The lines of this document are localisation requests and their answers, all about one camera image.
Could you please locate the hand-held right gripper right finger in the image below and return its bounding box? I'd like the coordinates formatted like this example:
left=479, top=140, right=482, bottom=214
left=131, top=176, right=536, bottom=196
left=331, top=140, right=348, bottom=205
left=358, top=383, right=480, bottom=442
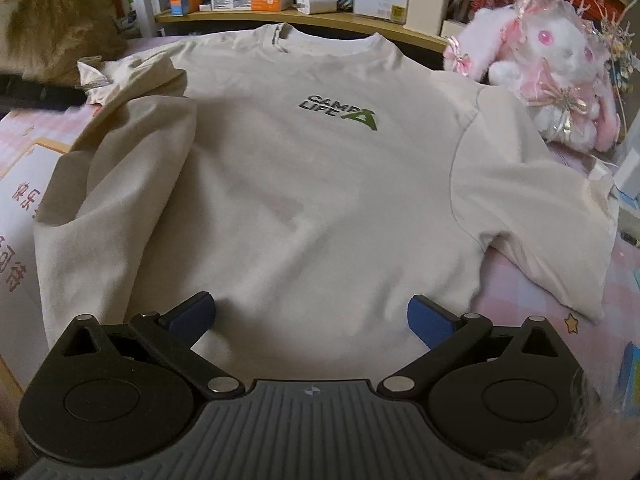
left=376, top=294, right=568, bottom=397

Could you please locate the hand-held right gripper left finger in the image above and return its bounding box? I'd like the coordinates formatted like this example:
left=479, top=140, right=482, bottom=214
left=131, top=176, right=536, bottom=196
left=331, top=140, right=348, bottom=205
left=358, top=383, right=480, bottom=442
left=60, top=290, right=246, bottom=397

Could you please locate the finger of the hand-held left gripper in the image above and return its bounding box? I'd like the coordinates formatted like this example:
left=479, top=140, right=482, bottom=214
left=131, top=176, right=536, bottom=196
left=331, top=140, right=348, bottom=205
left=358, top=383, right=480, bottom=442
left=0, top=74, right=87, bottom=112

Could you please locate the cream printed t-shirt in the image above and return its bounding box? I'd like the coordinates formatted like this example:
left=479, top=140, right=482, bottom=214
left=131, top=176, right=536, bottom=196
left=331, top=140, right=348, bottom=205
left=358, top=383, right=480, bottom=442
left=32, top=24, right=621, bottom=376

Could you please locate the pink checked printed blanket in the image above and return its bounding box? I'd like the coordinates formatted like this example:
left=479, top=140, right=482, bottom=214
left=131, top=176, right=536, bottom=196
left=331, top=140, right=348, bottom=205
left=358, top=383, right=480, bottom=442
left=0, top=35, right=640, bottom=411

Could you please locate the tan fluffy plush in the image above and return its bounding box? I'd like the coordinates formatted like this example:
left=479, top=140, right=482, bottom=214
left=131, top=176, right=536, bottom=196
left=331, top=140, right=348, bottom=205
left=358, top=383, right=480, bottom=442
left=0, top=0, right=128, bottom=86

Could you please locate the white charger plug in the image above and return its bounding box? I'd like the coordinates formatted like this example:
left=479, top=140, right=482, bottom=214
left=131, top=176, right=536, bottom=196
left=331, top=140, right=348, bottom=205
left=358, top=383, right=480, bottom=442
left=296, top=0, right=338, bottom=15

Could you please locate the pink white bunny plush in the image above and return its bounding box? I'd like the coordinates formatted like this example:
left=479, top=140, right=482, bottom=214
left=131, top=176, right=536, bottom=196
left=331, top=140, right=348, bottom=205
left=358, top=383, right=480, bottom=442
left=442, top=0, right=631, bottom=153

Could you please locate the wooden bookshelf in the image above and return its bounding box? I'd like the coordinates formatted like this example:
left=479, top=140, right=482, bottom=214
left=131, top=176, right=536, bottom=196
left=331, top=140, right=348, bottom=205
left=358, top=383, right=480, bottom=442
left=155, top=0, right=640, bottom=56

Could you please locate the cream square box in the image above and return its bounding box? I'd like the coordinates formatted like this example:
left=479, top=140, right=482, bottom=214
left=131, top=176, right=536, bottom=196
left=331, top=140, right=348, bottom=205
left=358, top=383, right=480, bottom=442
left=404, top=0, right=449, bottom=36

